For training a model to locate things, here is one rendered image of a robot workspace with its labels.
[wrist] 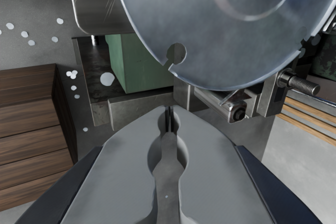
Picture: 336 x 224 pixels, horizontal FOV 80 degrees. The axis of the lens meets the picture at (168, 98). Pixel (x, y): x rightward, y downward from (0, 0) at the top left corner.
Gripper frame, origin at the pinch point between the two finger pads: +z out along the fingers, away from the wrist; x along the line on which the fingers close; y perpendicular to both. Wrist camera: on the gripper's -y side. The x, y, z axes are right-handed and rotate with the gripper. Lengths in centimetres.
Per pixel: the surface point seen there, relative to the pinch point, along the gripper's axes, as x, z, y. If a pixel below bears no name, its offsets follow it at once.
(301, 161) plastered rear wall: 100, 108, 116
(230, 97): 7.4, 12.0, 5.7
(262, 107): 16.1, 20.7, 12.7
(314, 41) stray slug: 28.2, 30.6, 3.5
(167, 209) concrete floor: -6, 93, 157
